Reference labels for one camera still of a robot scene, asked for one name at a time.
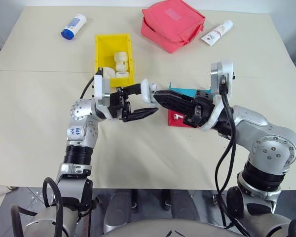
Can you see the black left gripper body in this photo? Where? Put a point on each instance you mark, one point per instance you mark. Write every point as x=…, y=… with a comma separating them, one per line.
x=118, y=106

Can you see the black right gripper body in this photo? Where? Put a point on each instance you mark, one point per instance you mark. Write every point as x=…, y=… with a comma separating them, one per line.
x=203, y=108

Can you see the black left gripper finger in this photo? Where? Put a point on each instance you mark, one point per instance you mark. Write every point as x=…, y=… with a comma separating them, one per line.
x=130, y=90
x=140, y=114

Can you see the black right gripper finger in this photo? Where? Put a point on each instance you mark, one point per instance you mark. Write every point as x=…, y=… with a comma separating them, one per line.
x=177, y=106
x=177, y=95

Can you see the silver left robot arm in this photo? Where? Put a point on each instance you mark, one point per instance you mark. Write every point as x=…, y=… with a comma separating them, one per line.
x=81, y=111

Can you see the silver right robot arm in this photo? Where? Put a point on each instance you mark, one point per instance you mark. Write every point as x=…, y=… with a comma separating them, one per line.
x=251, y=118

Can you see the yellow plastic bin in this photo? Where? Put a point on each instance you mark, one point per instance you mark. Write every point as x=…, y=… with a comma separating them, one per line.
x=106, y=51

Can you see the white earbuds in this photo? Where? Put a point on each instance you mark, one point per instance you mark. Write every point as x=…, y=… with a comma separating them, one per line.
x=177, y=116

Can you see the red and teal box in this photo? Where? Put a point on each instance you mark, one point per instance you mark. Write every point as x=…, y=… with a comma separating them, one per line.
x=173, y=122

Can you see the pink fabric zip pouch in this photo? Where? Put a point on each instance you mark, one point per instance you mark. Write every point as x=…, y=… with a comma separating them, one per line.
x=172, y=22

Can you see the white cream tube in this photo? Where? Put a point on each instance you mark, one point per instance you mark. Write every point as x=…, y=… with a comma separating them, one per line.
x=217, y=33

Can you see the white bottle with blue cap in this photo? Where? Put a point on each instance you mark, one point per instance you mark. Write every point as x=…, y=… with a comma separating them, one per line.
x=74, y=26

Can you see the grey rounded robot leg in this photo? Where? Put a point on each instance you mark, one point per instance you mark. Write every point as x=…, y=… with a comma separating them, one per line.
x=119, y=208
x=185, y=205

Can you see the grey robot torso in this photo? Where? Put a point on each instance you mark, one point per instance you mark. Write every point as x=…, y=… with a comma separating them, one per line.
x=167, y=228

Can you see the rusty metal table bar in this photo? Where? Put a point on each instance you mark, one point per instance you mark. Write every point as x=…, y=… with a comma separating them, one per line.
x=86, y=222

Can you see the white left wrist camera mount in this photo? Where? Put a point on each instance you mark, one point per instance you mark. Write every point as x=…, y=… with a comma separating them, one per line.
x=101, y=89

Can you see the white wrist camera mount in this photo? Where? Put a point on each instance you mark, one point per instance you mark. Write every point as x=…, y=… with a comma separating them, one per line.
x=101, y=89
x=218, y=71

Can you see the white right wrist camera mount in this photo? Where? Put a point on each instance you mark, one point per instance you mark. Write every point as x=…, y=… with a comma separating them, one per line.
x=218, y=71

